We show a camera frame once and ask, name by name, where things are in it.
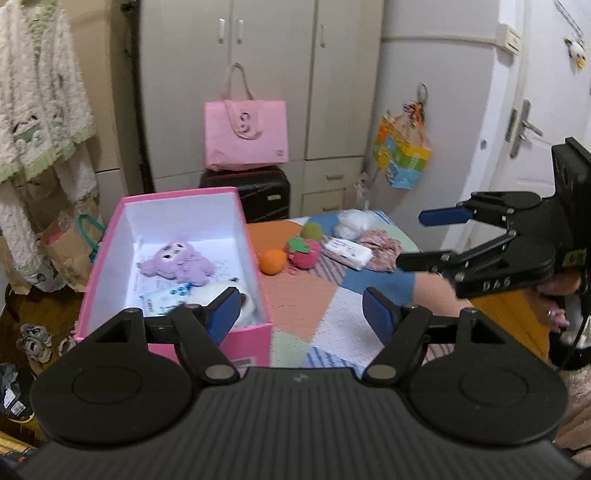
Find metal door handle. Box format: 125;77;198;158
505;99;544;159

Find colourful gift bag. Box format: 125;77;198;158
373;104;432;190

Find cream fleece robe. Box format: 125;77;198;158
0;0;100;278

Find pink floral scrunchie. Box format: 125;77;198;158
359;229;404;273

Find hanging duck toy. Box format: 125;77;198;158
563;37;587;70

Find orange plush fruit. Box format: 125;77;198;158
259;249;287;276

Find beige wall switch box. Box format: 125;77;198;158
496;23;522;57

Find dark plastic package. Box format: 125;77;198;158
0;362;35;423

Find brown paper bag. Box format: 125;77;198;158
41;213;108;292

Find white fluffy plush toy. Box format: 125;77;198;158
185;277;257;330

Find beige wooden board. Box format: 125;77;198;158
60;0;144;217

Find purple plush toy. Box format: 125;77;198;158
137;233;215;283

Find pink tote bag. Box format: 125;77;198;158
204;62;289;172

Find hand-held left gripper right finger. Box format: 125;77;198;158
363;286;504;381

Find pink strawberry plush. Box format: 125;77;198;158
284;235;322;271

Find blue white wipes pack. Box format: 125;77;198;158
141;282;192;317

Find white tissue pack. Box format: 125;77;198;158
322;236;374;271

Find person's right hand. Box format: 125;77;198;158
538;272;580;329

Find grey sneakers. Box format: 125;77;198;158
17;323;54;363

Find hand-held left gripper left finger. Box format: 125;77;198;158
95;286;241;384

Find black clothes rack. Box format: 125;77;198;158
121;0;155;195

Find beige wardrobe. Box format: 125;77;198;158
136;0;386;217

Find pink storage box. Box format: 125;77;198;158
75;186;274;370

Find patchwork blanket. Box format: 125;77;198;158
247;210;467;370

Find white door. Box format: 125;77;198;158
438;0;591;259

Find black suitcase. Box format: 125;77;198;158
199;167;291;224

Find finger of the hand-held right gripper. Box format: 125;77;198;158
418;191;541;228
396;231;521;283

